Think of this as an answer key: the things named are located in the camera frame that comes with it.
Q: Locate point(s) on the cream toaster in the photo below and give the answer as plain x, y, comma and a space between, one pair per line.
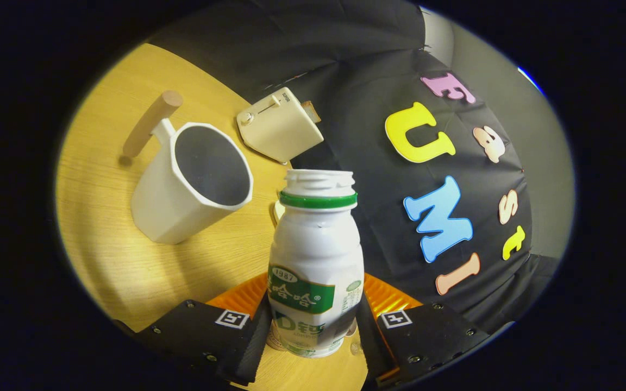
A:
277, 127

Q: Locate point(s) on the white juice bottle green label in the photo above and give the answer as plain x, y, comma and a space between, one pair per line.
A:
315, 250

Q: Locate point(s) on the wooden table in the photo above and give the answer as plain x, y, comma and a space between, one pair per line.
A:
101, 217

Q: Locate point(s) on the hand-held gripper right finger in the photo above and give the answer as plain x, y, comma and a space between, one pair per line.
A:
373, 347

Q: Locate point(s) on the bread slice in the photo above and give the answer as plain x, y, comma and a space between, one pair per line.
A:
312, 111

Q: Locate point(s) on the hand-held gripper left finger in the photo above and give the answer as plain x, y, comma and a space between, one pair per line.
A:
253, 350

